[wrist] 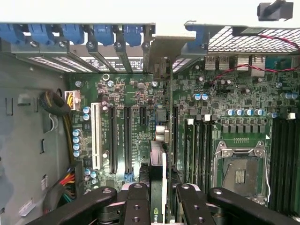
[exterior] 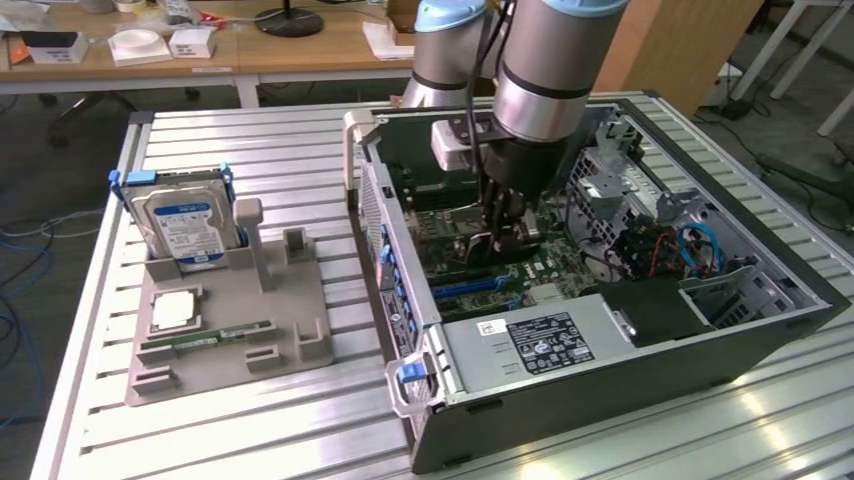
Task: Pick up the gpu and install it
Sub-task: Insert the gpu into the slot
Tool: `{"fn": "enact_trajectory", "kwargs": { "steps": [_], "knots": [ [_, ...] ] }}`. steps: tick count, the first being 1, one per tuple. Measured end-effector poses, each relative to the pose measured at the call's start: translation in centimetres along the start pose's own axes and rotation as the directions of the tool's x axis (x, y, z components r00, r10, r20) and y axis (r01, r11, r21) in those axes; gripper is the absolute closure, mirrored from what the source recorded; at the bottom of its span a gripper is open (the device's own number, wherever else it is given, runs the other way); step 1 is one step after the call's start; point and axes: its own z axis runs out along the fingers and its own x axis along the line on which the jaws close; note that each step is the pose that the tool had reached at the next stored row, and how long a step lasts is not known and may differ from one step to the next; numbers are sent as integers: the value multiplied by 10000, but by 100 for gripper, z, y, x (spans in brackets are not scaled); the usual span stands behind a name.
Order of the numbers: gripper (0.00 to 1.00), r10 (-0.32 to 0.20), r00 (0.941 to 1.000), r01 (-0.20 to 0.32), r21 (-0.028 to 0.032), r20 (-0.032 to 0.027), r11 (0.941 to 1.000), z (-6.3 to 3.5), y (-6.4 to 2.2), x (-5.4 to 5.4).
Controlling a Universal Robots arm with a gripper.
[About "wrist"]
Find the metal socket locking lever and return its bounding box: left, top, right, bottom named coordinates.
left=221, top=163, right=232, bottom=186
left=262, top=144, right=270, bottom=203

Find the black RAM slot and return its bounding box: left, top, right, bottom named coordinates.
left=270, top=117, right=279, bottom=207
left=209, top=116, right=215, bottom=186
left=278, top=117, right=287, bottom=209
left=286, top=112, right=295, bottom=211
left=294, top=117, right=300, bottom=211
left=184, top=118, right=195, bottom=186
left=195, top=119, right=203, bottom=188
left=202, top=114, right=210, bottom=188

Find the metal CPU socket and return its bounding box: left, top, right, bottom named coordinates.
left=213, top=140, right=270, bottom=205

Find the long black expansion slot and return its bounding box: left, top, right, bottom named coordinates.
left=124, top=106, right=133, bottom=176
left=108, top=106, right=118, bottom=174
left=172, top=106, right=180, bottom=165

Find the white expansion slot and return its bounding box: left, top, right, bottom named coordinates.
left=90, top=102, right=103, bottom=170

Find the short black expansion slot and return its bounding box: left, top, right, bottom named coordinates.
left=140, top=106, right=148, bottom=126

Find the green motherboard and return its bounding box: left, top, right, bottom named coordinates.
left=67, top=53, right=300, bottom=211

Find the white power connector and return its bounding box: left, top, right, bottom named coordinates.
left=64, top=90, right=82, bottom=112

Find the black and grey PC case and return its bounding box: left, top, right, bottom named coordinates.
left=0, top=21, right=300, bottom=225

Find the blue slot retention clip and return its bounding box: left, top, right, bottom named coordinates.
left=28, top=23, right=55, bottom=45
left=0, top=23, right=24, bottom=45
left=61, top=23, right=85, bottom=45
left=122, top=24, right=144, bottom=47
left=93, top=24, right=114, bottom=46
left=186, top=24, right=210, bottom=49

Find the black rear latch block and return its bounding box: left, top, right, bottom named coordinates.
left=256, top=0, right=294, bottom=22

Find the coloured power wire bundle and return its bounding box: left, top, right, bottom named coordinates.
left=43, top=164, right=83, bottom=210

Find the black sleeved power cable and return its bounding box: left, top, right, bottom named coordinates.
left=38, top=90, right=76, bottom=165

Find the red and black twisted wire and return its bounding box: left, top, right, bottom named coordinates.
left=210, top=34, right=300, bottom=86

